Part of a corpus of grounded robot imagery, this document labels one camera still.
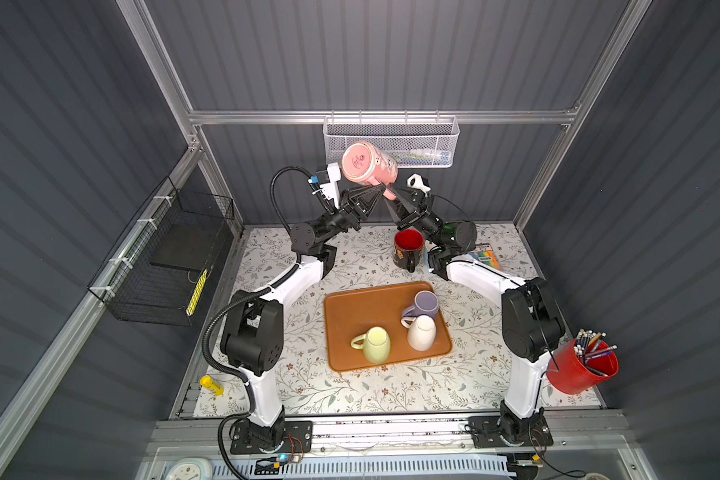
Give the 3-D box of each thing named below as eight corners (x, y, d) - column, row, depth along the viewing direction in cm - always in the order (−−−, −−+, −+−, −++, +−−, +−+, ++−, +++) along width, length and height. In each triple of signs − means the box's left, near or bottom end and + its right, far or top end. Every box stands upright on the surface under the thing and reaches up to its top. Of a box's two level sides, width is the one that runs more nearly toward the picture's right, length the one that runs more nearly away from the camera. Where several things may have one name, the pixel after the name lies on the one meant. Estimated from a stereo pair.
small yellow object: (210, 395, 82) (197, 386, 75) (214, 385, 84) (201, 375, 77) (224, 395, 82) (211, 386, 75) (227, 385, 84) (215, 375, 77)
